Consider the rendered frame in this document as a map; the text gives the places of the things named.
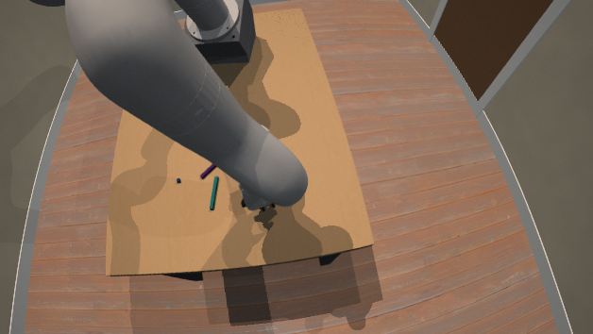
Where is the turquoise rod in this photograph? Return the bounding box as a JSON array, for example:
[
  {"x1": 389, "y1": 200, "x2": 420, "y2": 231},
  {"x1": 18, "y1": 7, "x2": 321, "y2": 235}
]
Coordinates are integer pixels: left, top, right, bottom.
[{"x1": 210, "y1": 176, "x2": 219, "y2": 209}]

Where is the purple rod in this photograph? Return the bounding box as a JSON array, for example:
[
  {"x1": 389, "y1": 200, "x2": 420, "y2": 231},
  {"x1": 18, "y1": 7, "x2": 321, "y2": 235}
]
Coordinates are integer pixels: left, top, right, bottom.
[{"x1": 200, "y1": 164, "x2": 216, "y2": 179}]

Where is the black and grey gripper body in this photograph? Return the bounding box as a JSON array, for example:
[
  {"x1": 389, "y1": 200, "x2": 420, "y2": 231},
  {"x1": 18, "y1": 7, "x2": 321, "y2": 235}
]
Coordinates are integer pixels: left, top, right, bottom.
[{"x1": 241, "y1": 190, "x2": 273, "y2": 210}]

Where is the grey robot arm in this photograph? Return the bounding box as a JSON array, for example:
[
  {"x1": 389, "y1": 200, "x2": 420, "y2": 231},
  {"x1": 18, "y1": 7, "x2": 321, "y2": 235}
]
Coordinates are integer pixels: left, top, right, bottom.
[{"x1": 29, "y1": 0, "x2": 308, "y2": 207}]

